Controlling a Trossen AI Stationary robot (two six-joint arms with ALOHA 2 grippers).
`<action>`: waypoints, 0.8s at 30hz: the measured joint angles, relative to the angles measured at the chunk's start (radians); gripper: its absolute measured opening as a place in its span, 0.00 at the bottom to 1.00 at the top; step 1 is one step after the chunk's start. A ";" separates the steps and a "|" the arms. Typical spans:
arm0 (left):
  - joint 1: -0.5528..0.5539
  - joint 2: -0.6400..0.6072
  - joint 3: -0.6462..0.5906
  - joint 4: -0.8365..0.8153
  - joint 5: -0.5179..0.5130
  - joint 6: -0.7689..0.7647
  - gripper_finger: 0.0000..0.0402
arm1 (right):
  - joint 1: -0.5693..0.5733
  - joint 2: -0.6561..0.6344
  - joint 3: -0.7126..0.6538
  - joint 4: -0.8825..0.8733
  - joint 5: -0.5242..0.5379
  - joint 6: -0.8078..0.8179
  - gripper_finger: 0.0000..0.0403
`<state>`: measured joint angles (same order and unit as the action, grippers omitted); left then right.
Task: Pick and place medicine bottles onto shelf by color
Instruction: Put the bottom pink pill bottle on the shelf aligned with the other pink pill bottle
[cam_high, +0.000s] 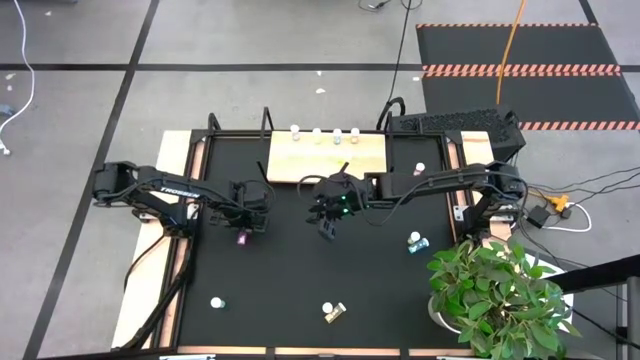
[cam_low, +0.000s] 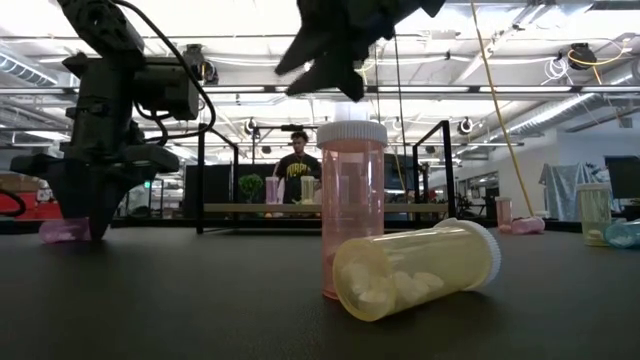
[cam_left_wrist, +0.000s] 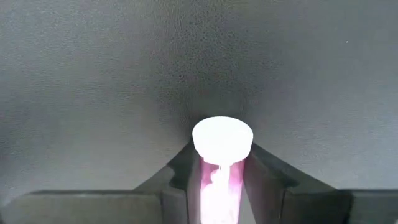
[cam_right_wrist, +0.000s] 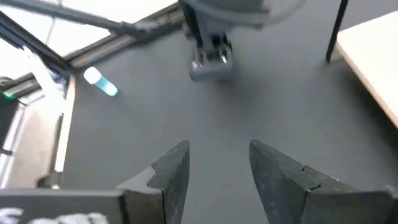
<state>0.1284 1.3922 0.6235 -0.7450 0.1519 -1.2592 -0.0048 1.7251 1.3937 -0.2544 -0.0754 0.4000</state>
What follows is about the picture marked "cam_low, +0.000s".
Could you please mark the grey cloth cover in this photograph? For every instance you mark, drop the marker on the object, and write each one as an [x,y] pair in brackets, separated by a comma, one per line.
[560,192]

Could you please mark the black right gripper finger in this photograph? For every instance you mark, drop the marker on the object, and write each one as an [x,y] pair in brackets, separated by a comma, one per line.
[312,50]
[340,75]

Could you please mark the silver ventilation duct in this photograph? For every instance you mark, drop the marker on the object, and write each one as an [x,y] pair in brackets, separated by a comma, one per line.
[560,112]
[30,70]

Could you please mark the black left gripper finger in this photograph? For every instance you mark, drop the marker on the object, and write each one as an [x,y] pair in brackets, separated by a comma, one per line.
[105,205]
[70,195]

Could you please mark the yellow pill bottle white cap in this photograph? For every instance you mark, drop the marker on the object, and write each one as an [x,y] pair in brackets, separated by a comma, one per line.
[307,192]
[415,270]
[594,215]

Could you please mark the long ceiling light strip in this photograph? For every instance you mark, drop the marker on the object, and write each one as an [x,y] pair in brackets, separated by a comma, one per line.
[425,89]

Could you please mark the red cabinet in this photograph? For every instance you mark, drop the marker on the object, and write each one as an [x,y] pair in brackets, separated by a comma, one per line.
[40,210]

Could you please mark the purple pill bottle white cap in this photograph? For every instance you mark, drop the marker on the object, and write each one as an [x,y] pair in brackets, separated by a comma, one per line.
[527,226]
[62,231]
[271,192]

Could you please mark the black partition panel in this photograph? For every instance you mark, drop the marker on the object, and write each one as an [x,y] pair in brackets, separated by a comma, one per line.
[220,185]

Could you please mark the small green potted plant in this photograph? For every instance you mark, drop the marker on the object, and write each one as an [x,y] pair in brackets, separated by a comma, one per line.
[250,185]

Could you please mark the black monitor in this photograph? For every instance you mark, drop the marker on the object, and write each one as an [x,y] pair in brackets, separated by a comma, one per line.
[625,175]

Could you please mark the wooden shelf black frame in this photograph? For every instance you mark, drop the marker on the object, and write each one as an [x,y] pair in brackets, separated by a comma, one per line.
[235,207]

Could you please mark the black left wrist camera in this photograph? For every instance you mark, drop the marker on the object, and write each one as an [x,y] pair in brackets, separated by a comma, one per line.
[167,92]

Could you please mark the black table mat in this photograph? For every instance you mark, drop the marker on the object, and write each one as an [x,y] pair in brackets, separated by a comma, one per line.
[150,300]

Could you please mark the teal pill bottle white cap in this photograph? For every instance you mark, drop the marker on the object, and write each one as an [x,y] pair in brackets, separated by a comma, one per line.
[625,235]

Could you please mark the person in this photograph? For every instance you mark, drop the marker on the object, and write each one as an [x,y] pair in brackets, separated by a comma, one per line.
[295,167]

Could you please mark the pink pill bottle white cap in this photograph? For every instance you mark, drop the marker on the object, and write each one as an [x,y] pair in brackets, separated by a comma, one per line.
[503,215]
[352,200]

